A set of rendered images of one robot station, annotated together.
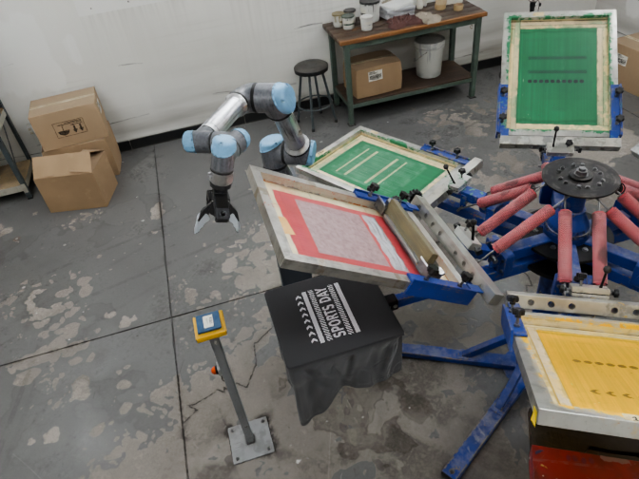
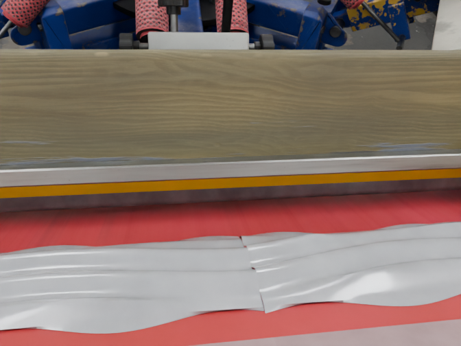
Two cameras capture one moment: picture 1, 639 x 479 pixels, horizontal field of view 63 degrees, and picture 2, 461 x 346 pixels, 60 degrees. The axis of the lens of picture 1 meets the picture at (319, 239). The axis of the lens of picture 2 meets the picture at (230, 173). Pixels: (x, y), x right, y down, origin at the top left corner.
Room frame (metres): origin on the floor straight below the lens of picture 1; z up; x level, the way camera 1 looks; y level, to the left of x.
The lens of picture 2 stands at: (1.57, -0.15, 1.43)
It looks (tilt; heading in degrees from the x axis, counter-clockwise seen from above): 50 degrees down; 270
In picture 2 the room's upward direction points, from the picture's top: 7 degrees clockwise
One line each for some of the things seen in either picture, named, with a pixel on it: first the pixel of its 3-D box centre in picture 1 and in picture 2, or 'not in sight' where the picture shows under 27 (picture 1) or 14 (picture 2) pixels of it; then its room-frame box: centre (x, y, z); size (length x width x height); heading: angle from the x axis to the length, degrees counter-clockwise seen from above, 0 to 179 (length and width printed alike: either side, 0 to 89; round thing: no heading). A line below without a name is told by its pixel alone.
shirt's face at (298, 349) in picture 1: (330, 311); not in sight; (1.51, -0.01, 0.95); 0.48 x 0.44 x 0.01; 102
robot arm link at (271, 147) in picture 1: (274, 150); not in sight; (2.17, 0.16, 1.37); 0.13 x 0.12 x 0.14; 71
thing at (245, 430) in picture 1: (232, 389); not in sight; (1.52, 0.51, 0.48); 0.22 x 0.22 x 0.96; 12
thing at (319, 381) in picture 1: (351, 378); not in sight; (1.30, -0.05, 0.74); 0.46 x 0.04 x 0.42; 102
